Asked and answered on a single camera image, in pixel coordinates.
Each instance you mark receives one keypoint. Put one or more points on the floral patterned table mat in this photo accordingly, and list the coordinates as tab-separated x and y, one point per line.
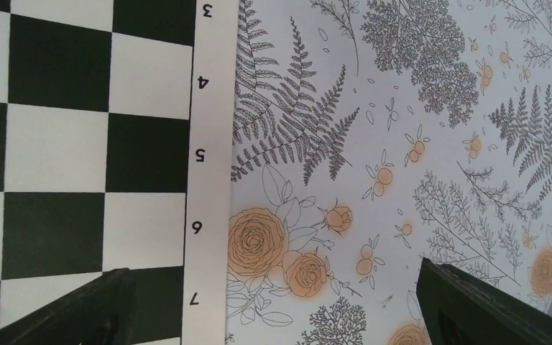
369	135

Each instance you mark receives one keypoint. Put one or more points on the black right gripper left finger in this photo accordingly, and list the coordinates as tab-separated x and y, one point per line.
100	312

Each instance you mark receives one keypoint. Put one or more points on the black and white chessboard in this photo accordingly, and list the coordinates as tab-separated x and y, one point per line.
114	137

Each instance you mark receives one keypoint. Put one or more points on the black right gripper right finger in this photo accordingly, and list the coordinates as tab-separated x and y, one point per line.
458	308

